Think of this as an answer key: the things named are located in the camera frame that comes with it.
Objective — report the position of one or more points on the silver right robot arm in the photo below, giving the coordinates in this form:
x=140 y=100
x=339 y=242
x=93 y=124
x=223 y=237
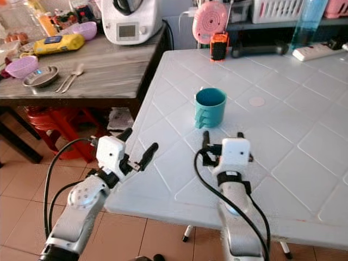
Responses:
x=242 y=228

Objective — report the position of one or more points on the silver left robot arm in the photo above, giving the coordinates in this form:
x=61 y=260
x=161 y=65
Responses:
x=81 y=209

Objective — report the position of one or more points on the white printed paper bag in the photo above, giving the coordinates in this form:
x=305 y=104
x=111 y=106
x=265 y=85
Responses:
x=120 y=118

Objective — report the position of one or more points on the round white disc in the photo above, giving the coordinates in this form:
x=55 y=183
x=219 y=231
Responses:
x=256 y=101

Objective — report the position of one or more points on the white plastic table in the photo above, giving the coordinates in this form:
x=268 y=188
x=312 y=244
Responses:
x=293 y=163

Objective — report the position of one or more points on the red plastic stool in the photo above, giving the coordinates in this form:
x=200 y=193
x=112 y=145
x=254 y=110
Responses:
x=62 y=125

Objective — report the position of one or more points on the grey wood-top table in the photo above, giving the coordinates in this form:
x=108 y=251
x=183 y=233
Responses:
x=114 y=70

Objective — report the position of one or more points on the metal fork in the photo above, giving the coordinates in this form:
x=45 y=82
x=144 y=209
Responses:
x=65 y=82

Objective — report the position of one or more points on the orange and black handheld device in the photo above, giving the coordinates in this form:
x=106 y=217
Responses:
x=219 y=48

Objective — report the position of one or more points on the stainless steel plate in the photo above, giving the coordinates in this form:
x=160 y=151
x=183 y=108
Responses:
x=41 y=79

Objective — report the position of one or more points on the white kitchen appliance with screen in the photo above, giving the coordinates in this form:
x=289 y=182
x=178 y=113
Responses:
x=131 y=27

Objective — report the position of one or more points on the purple plastic bowl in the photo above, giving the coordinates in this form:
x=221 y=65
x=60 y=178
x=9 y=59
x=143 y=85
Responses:
x=22 y=66
x=85 y=31

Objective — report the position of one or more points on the yellow package with blue label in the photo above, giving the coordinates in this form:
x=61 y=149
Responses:
x=58 y=45

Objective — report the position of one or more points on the white power strip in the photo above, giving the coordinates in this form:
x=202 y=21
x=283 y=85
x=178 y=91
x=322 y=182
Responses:
x=318 y=51

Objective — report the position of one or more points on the pink round device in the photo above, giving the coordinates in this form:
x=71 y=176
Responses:
x=210 y=20

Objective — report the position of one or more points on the white plastic basket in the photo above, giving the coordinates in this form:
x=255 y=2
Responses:
x=280 y=11

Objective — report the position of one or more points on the blue transparent bottle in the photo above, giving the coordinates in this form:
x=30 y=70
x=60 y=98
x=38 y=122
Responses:
x=310 y=24

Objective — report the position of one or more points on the orange bottle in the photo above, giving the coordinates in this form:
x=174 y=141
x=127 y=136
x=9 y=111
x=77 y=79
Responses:
x=48 y=25

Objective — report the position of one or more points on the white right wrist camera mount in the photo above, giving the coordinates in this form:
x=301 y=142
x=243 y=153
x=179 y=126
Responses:
x=235 y=154

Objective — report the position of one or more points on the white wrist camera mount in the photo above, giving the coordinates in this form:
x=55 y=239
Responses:
x=235 y=154
x=110 y=154

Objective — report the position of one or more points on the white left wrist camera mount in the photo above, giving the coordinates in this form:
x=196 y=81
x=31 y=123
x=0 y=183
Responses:
x=110 y=154

